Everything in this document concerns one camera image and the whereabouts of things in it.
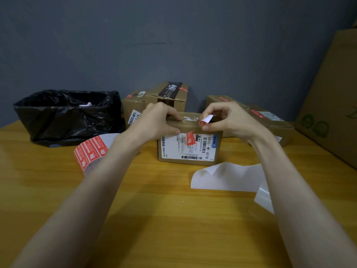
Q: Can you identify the person's right forearm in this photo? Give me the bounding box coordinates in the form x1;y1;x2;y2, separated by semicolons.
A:
248;134;357;268

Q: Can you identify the black plastic trash bag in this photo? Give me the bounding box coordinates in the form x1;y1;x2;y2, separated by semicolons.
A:
13;89;126;148

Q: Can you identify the white printed price label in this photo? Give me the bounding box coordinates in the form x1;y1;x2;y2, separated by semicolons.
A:
128;109;142;125

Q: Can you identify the white blue shipping label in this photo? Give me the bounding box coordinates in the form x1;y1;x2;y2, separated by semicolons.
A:
160;133;219;161

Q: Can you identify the white barcode label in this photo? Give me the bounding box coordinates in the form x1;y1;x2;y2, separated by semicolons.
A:
258;111;284;122

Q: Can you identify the long brown cardboard box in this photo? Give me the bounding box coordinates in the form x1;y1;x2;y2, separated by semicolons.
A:
248;105;295;147

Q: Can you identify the small brown cardboard box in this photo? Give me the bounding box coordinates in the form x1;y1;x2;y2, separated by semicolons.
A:
157;112;223;166
206;95;251;138
122;91;147;129

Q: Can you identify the red sticker label strip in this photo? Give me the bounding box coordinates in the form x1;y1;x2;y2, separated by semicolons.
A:
74;133;120;176

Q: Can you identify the person's left hand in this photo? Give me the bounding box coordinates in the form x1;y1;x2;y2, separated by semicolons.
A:
117;102;184;150

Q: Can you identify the box with black tape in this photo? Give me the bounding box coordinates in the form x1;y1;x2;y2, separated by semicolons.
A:
145;82;189;112

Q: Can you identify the white backing paper strip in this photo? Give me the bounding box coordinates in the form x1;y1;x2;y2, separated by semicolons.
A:
190;162;275;215

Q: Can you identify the person's right hand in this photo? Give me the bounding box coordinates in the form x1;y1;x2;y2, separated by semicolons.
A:
199;101;273;146

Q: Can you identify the person's left forearm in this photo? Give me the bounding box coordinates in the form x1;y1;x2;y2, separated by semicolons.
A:
11;135;140;268

